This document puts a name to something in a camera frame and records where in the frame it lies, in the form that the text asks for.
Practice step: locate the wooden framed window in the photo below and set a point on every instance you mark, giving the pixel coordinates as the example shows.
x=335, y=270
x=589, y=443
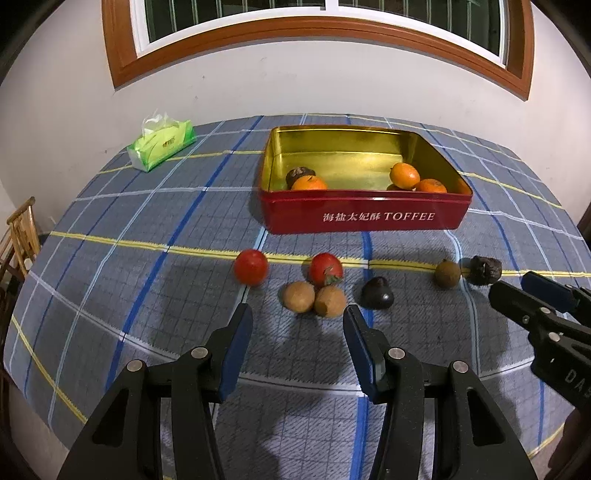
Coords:
x=231, y=14

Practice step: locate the green tissue pack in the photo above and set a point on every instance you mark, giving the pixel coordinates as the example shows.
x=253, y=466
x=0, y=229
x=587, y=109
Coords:
x=161, y=145

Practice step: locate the smooth red tomato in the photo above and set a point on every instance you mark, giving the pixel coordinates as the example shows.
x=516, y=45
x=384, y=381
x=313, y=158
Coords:
x=251, y=267

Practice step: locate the person's right hand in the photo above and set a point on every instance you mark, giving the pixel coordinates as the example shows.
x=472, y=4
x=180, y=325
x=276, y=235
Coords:
x=577, y=447

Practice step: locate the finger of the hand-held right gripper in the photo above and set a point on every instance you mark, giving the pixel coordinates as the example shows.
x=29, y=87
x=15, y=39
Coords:
x=549, y=291
x=515, y=302

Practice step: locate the dark brown water chestnut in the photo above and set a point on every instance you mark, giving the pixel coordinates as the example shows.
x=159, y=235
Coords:
x=299, y=173

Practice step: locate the wrinkled dark passion fruit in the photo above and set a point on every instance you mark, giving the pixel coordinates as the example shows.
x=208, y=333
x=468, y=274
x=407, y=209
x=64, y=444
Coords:
x=485, y=270

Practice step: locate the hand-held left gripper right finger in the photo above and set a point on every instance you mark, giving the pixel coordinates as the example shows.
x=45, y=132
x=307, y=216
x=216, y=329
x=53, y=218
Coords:
x=362, y=355

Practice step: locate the dark purple plum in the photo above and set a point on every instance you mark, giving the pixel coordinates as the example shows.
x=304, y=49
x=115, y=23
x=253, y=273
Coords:
x=376, y=294

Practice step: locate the red tomato with green calyx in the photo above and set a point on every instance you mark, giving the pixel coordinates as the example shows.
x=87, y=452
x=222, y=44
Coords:
x=324, y=268

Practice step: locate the red and gold tin box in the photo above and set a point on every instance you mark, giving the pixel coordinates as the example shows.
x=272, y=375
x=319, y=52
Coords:
x=369, y=217

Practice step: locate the orange mandarin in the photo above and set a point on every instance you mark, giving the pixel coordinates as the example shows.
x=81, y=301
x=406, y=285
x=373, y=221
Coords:
x=433, y=186
x=309, y=183
x=405, y=175

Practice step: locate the light wooden chair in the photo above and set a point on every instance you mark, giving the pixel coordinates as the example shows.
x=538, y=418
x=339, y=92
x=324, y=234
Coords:
x=21, y=230

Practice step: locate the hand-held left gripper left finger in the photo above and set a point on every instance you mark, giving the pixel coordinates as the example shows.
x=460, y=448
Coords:
x=235, y=350

